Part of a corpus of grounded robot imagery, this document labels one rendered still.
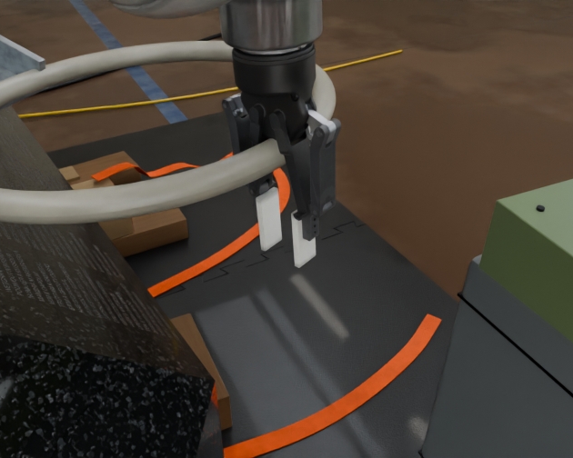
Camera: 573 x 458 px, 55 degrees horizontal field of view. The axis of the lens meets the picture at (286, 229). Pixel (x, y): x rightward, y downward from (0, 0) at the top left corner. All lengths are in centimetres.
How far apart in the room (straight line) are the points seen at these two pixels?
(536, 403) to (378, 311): 106
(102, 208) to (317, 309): 125
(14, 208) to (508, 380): 55
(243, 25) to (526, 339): 43
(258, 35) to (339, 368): 119
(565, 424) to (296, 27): 48
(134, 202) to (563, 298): 41
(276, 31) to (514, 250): 33
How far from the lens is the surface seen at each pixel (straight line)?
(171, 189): 50
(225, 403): 136
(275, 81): 49
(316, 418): 145
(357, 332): 164
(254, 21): 48
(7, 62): 95
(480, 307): 69
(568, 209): 64
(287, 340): 161
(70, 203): 51
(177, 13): 31
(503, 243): 62
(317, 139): 51
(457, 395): 80
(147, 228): 193
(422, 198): 227
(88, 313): 75
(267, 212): 61
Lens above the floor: 121
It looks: 36 degrees down
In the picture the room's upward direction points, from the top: straight up
